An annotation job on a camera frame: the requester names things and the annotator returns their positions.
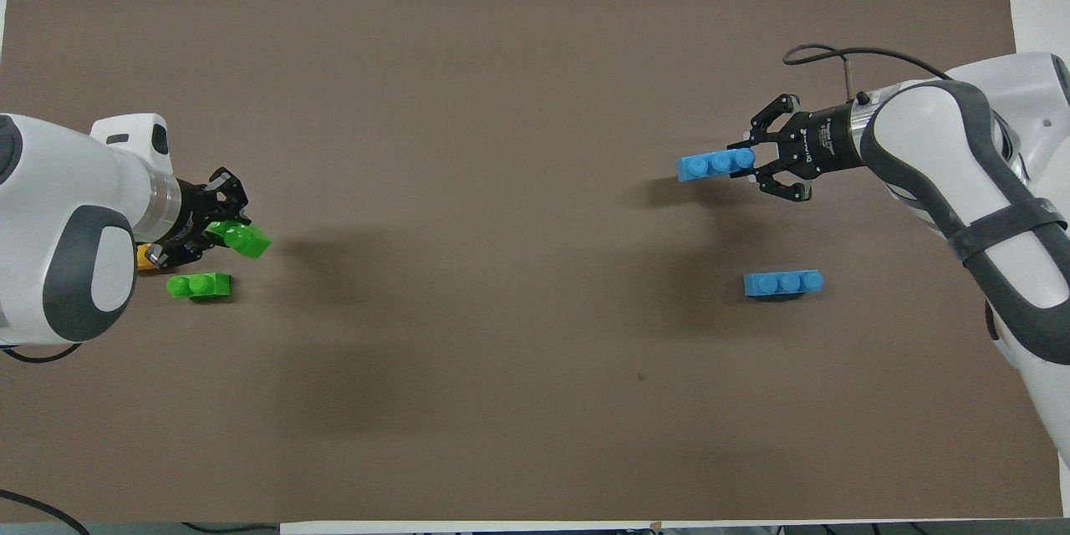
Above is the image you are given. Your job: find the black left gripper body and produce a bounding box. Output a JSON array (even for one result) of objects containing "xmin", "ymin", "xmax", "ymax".
[{"xmin": 171, "ymin": 181, "xmax": 217, "ymax": 250}]

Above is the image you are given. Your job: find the black arm wrist cable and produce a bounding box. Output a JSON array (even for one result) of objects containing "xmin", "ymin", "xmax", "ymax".
[
  {"xmin": 0, "ymin": 341, "xmax": 82, "ymax": 365},
  {"xmin": 783, "ymin": 44, "xmax": 954, "ymax": 101}
]

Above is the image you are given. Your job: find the black left arm wrist cable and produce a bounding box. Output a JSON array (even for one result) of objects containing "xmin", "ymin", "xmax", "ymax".
[{"xmin": 0, "ymin": 341, "xmax": 82, "ymax": 365}]

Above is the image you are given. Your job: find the black right arm wrist cable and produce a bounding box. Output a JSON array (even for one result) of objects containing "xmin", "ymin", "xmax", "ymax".
[{"xmin": 783, "ymin": 44, "xmax": 954, "ymax": 101}]

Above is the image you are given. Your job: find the black floor cable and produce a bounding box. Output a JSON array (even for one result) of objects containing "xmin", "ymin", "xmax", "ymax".
[
  {"xmin": 180, "ymin": 522, "xmax": 281, "ymax": 535},
  {"xmin": 0, "ymin": 489, "xmax": 91, "ymax": 535}
]

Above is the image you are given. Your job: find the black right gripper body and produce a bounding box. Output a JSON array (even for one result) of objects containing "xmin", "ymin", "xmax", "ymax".
[{"xmin": 790, "ymin": 103, "xmax": 866, "ymax": 178}]

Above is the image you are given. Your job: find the green two-stud toy block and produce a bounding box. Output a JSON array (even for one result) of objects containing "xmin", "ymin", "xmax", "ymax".
[
  {"xmin": 205, "ymin": 220, "xmax": 273, "ymax": 260},
  {"xmin": 166, "ymin": 273, "xmax": 232, "ymax": 300}
]

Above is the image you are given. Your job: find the brown table mat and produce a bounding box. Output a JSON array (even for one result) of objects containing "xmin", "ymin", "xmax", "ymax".
[{"xmin": 0, "ymin": 0, "xmax": 1064, "ymax": 524}]

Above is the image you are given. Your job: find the blue three-stud toy block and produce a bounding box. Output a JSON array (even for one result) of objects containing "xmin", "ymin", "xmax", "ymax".
[
  {"xmin": 676, "ymin": 148, "xmax": 757, "ymax": 183},
  {"xmin": 744, "ymin": 269, "xmax": 825, "ymax": 300}
]

